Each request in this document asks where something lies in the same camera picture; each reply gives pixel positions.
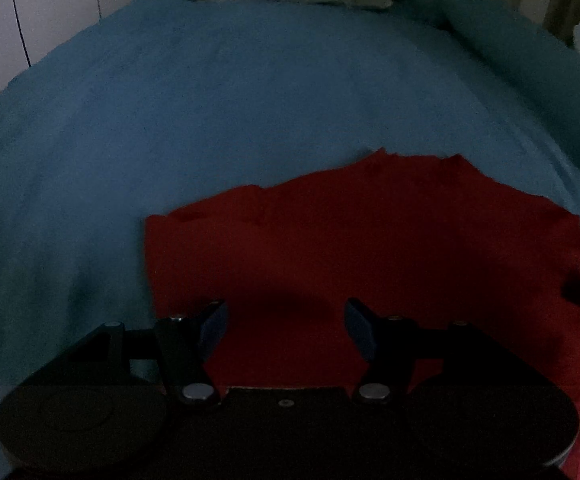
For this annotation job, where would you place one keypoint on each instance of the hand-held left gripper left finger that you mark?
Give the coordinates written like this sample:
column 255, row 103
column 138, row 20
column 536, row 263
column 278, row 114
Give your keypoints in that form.
column 213, row 328

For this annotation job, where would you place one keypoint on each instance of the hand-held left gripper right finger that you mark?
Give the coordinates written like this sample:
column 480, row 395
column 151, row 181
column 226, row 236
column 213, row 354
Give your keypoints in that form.
column 359, row 327

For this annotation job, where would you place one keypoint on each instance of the red small garment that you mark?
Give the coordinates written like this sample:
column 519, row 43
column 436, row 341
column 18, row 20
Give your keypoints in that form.
column 370, row 250

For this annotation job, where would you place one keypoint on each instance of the blue bed blanket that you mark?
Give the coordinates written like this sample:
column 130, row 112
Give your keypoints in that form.
column 220, row 110

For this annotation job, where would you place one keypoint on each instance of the white wardrobe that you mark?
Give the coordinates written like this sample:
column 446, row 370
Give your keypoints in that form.
column 35, row 5

